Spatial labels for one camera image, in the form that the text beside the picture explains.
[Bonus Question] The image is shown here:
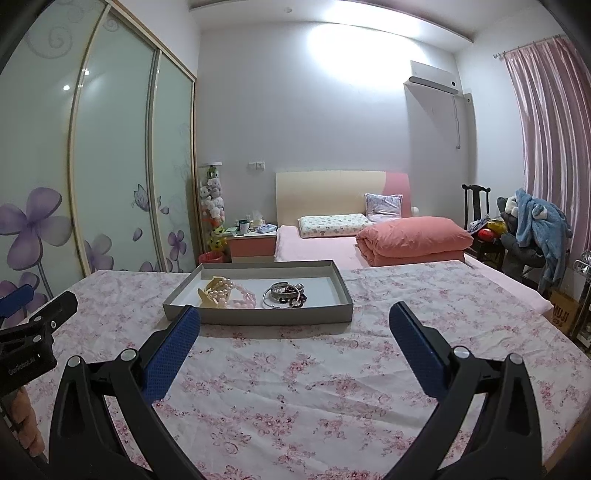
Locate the red and yellow toy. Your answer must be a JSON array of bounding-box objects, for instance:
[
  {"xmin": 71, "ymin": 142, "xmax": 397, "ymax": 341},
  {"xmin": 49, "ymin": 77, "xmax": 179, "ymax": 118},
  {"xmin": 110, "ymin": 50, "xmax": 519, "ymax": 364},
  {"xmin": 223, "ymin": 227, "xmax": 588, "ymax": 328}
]
[{"xmin": 478, "ymin": 220, "xmax": 508, "ymax": 243}]

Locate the dark red bead necklace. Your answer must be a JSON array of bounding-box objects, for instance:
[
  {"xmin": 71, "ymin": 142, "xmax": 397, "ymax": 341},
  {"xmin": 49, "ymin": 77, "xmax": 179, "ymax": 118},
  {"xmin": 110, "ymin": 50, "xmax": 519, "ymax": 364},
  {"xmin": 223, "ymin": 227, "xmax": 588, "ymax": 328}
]
[{"xmin": 280, "ymin": 284, "xmax": 308, "ymax": 309}]

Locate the person's left hand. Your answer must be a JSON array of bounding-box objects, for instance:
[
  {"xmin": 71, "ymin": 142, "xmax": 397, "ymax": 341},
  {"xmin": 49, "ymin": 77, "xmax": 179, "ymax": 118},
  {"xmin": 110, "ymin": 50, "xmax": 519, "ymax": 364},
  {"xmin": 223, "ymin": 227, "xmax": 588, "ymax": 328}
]
[{"xmin": 10, "ymin": 385, "xmax": 46, "ymax": 456}]

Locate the thin silver bangle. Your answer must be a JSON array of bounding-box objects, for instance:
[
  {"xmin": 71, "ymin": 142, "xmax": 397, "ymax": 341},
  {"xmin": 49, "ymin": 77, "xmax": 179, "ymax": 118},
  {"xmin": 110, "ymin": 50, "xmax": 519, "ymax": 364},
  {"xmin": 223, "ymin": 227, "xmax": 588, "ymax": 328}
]
[{"xmin": 262, "ymin": 287, "xmax": 296, "ymax": 309}]

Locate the folded pink quilt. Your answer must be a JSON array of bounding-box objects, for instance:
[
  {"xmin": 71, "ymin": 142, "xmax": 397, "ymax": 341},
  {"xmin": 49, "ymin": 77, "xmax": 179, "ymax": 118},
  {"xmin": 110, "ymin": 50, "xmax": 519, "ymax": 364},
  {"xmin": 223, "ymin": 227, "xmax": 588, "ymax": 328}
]
[{"xmin": 355, "ymin": 216, "xmax": 474, "ymax": 268}]

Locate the plain pink bedsheet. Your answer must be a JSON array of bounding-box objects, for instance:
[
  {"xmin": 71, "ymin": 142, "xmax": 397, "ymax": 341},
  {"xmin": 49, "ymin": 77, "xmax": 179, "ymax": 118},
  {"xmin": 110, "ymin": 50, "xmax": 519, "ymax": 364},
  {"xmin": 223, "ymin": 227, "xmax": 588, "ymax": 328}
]
[{"xmin": 274, "ymin": 224, "xmax": 555, "ymax": 315}]

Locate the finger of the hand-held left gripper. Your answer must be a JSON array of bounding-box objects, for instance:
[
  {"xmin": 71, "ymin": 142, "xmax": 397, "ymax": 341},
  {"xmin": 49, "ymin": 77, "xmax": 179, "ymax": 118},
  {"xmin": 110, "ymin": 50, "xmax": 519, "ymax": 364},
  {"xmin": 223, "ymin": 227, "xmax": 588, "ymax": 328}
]
[
  {"xmin": 0, "ymin": 284, "xmax": 36, "ymax": 320},
  {"xmin": 0, "ymin": 291, "xmax": 79, "ymax": 344}
]

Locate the cream and pink headboard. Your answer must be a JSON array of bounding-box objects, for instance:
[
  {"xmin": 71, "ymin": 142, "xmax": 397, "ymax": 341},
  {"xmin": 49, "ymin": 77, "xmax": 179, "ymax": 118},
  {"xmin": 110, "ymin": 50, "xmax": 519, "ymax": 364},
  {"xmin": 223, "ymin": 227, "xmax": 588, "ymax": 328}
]
[{"xmin": 275, "ymin": 170, "xmax": 411, "ymax": 227}]

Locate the wardrobe with purple flower doors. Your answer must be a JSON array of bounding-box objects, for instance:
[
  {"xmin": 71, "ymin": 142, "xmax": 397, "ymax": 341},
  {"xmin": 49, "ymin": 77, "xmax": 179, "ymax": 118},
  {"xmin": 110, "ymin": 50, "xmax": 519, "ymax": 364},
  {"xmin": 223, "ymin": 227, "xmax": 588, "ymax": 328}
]
[{"xmin": 0, "ymin": 0, "xmax": 200, "ymax": 302}]

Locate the pink curtain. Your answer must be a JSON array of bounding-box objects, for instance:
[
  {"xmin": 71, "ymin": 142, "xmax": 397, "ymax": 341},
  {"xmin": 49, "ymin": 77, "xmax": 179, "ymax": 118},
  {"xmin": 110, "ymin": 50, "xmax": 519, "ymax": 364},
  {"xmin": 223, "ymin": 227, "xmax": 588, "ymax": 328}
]
[{"xmin": 503, "ymin": 36, "xmax": 591, "ymax": 260}]

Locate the cream wrist watch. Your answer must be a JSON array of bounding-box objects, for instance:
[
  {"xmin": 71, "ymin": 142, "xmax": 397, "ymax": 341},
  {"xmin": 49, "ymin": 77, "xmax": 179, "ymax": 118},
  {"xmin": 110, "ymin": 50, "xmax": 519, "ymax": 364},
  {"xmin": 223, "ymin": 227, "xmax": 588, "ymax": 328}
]
[{"xmin": 198, "ymin": 276, "xmax": 234, "ymax": 308}]

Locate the blue plush garment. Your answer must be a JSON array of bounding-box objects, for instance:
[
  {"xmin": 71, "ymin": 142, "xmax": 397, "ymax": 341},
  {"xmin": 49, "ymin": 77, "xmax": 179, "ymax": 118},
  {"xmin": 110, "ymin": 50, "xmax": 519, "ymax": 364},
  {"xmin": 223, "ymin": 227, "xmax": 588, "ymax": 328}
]
[{"xmin": 514, "ymin": 188, "xmax": 574, "ymax": 288}]

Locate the grey padded chair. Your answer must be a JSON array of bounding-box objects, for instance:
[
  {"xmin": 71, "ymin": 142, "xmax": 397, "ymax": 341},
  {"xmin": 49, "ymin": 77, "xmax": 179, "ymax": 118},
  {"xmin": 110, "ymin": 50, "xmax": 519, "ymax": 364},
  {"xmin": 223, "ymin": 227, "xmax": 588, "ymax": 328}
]
[{"xmin": 501, "ymin": 230, "xmax": 551, "ymax": 283}]

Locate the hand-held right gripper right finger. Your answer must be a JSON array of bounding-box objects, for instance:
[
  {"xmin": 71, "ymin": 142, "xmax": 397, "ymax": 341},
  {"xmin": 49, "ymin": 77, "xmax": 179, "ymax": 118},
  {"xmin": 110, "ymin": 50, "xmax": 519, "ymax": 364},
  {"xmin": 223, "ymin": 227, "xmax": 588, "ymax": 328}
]
[{"xmin": 389, "ymin": 302, "xmax": 543, "ymax": 480}]

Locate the dark wooden chair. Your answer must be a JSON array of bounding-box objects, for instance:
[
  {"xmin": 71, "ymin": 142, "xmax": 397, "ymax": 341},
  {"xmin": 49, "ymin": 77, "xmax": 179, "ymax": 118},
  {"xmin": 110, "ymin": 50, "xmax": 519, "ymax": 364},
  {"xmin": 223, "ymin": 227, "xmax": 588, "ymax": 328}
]
[{"xmin": 462, "ymin": 183, "xmax": 505, "ymax": 274}]

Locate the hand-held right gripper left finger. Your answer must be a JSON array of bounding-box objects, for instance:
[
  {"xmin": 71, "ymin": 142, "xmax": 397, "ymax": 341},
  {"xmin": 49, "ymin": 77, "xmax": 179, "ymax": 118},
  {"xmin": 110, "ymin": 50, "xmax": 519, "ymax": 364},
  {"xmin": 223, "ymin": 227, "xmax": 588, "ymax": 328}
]
[{"xmin": 48, "ymin": 304, "xmax": 204, "ymax": 480}]

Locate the grey cardboard tray box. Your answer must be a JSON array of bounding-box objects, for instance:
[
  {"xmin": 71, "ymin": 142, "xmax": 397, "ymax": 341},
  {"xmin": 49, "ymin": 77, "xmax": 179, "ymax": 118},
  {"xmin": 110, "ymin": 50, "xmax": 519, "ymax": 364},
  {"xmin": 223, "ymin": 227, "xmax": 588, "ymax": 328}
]
[{"xmin": 163, "ymin": 259, "xmax": 355, "ymax": 326}]

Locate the curtain rod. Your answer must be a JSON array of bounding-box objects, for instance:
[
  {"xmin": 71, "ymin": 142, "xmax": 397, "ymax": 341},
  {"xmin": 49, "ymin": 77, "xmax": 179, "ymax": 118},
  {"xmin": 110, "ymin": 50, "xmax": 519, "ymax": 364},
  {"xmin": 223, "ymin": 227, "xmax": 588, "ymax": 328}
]
[{"xmin": 492, "ymin": 38, "xmax": 561, "ymax": 60}]

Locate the stack of plush toys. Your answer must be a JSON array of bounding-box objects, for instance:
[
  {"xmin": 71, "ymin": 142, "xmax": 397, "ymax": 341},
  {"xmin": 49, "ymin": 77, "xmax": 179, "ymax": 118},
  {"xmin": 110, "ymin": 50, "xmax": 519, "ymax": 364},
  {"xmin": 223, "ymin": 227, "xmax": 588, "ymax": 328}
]
[{"xmin": 198, "ymin": 161, "xmax": 228, "ymax": 253}]

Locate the purple patterned pillow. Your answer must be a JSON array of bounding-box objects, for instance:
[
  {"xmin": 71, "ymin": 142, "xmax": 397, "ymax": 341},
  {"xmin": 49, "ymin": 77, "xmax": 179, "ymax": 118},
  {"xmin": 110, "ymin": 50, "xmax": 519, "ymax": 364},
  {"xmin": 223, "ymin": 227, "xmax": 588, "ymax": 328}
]
[{"xmin": 363, "ymin": 192, "xmax": 404, "ymax": 219}]

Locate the white air conditioner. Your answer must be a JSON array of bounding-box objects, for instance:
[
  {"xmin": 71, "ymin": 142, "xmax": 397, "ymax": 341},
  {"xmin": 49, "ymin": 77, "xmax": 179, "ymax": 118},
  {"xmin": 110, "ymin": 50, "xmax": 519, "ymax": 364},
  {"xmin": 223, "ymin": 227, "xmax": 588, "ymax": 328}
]
[{"xmin": 403, "ymin": 60, "xmax": 463, "ymax": 96}]

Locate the pink and white nightstand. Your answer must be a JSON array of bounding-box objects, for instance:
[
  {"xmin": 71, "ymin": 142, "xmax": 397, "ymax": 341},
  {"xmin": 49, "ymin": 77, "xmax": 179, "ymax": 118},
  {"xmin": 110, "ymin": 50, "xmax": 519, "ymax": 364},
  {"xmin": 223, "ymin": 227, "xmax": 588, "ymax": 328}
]
[{"xmin": 228, "ymin": 226, "xmax": 278, "ymax": 263}]

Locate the metal rack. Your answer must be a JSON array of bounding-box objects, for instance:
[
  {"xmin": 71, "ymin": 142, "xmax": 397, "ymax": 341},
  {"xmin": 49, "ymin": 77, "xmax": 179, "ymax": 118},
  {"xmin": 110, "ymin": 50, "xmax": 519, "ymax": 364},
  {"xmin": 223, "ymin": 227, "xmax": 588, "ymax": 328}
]
[{"xmin": 571, "ymin": 248, "xmax": 591, "ymax": 348}]

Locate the white patterned pillow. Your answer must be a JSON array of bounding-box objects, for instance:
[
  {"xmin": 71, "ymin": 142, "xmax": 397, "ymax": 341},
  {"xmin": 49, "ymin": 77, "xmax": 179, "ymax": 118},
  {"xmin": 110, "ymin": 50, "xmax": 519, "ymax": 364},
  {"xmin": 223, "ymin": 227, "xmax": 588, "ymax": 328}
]
[{"xmin": 297, "ymin": 213, "xmax": 376, "ymax": 239}]

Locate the pink bead bracelet with charms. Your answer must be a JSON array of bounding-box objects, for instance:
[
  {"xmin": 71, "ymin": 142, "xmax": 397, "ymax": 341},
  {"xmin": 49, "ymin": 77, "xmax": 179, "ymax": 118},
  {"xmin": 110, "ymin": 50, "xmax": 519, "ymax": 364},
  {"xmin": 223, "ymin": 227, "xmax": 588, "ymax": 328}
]
[{"xmin": 207, "ymin": 281, "xmax": 257, "ymax": 309}]

